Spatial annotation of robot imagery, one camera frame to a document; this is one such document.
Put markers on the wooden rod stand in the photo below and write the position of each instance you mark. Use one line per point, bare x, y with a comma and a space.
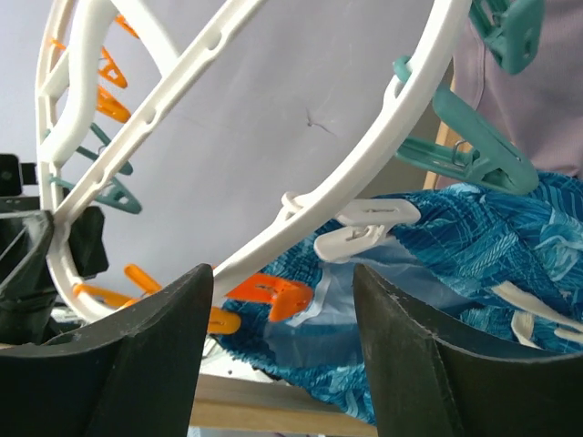
262, 407

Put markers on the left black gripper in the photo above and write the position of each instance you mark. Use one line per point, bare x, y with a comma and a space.
27, 292

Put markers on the lilac cloth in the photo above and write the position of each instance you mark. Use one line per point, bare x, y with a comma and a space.
540, 109

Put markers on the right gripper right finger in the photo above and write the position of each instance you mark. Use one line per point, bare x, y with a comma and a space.
432, 375

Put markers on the white round clip hanger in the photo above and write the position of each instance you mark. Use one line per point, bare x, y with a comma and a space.
240, 127

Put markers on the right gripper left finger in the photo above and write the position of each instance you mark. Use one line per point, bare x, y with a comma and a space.
133, 373

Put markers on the blue patterned cloth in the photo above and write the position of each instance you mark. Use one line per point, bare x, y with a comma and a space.
510, 266

